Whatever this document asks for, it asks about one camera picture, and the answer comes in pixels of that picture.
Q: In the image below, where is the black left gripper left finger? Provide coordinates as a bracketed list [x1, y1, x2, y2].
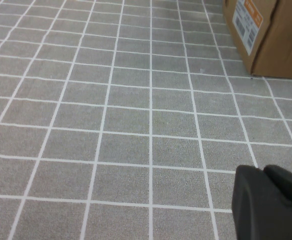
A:
[231, 164, 292, 240]

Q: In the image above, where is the brown cardboard shoe box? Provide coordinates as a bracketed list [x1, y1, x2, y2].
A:
[222, 0, 292, 81]

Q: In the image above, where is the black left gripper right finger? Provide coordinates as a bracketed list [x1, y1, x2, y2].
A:
[264, 164, 292, 217]

